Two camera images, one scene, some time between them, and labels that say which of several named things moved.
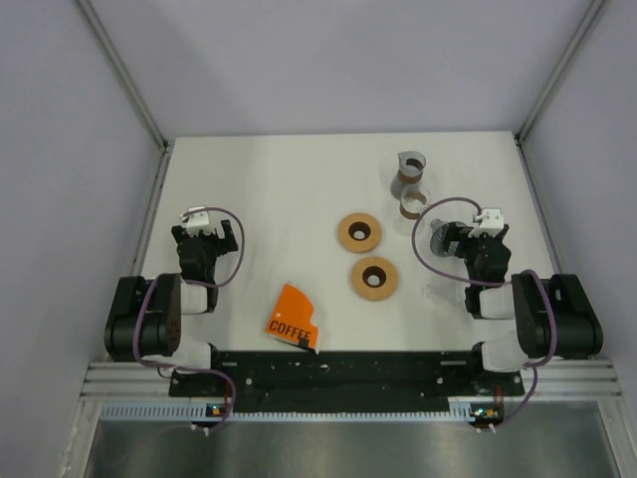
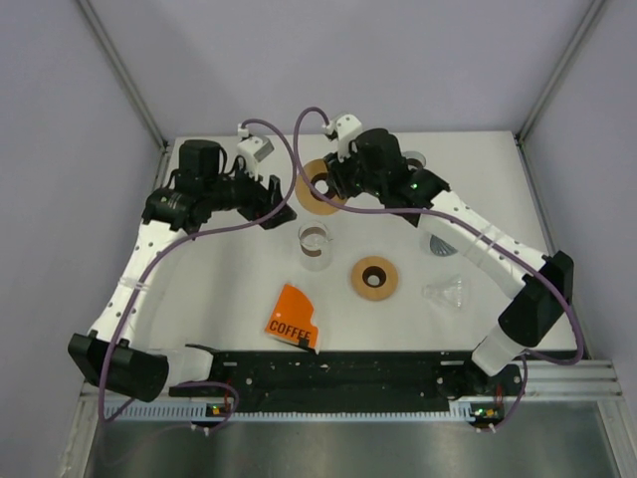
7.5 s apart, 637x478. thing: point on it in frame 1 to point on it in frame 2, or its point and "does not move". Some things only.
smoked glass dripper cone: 436,237 does not move
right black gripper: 460,234 to 336,171
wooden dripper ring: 359,232 to 315,171
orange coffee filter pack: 291,319 does not move
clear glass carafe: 413,201 to 315,246
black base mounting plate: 318,382 does not move
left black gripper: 224,245 to 257,193
